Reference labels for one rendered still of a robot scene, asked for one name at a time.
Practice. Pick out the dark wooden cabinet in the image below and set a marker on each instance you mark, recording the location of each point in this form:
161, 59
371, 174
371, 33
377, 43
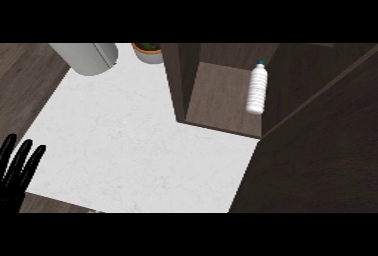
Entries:
216, 96

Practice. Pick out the potted plant in grey pot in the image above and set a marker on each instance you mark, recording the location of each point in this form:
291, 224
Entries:
148, 52

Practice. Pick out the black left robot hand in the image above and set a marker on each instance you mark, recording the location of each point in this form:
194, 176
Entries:
12, 181

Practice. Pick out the pale grey cylindrical appliance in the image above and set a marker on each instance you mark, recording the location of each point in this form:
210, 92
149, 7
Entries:
89, 57

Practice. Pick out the white plastic water bottle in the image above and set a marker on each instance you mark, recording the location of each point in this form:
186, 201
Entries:
257, 90

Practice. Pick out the dark wooden cabinet door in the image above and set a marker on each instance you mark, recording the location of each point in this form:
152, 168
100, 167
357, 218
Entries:
319, 150

